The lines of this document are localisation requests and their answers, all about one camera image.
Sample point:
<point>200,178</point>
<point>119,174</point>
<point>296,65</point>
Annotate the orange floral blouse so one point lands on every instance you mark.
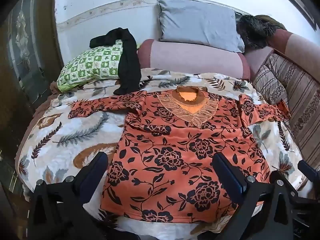
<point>175,155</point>

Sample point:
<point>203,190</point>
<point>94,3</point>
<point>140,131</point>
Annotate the pink bolster cushion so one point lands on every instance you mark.
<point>187,57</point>

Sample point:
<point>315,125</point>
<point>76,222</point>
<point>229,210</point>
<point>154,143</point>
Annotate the wooden door with glass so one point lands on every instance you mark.
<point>25,42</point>

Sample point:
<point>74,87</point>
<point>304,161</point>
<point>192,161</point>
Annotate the olive cloth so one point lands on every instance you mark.
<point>271,21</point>

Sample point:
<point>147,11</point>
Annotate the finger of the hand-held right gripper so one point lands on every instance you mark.
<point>290,185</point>
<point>310,170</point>

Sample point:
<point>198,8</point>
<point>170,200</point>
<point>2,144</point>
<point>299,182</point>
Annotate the leaf print blanket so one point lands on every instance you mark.
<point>75,130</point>

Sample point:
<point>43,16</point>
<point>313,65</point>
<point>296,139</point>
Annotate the pink sofa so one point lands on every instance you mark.
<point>297,45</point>

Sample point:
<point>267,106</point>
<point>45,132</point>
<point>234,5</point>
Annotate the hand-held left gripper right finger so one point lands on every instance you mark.
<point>226,172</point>

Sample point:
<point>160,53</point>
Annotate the large striped cushion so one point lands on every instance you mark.
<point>300,100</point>

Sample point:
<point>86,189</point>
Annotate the small striped cushion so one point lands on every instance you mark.
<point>271,85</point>

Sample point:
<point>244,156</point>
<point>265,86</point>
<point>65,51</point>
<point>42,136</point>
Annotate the black cloth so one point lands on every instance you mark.
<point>128,65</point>

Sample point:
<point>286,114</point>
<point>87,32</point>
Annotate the dark furry cloth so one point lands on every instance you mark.
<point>252,32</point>

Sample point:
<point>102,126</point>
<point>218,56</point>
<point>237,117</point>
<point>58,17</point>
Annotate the green checked pillow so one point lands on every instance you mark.
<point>92,65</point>

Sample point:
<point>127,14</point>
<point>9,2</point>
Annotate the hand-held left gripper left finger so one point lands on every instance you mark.
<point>98,166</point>

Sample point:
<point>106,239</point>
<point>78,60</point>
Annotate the grey pillow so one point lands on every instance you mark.
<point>197,25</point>

